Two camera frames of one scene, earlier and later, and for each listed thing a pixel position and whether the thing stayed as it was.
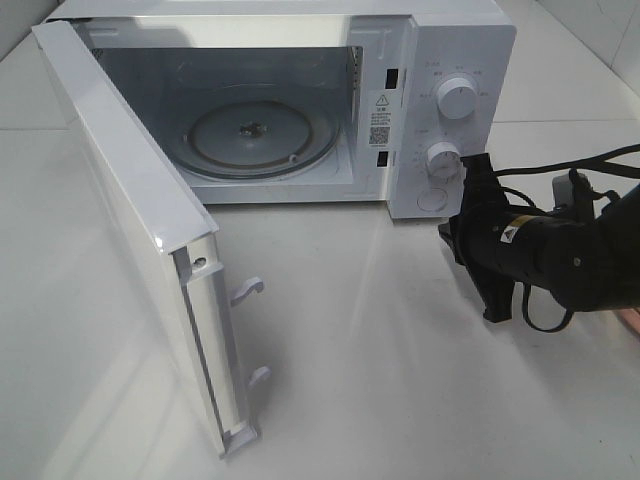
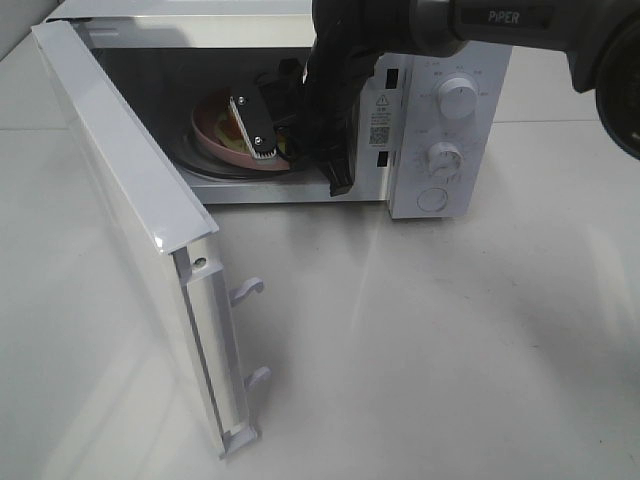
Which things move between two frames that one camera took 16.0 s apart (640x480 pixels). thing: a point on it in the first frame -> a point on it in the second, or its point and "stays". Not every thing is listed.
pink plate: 632,317 -> 204,118
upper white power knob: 457,97 stays
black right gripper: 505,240 -> 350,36
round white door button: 432,200 stays
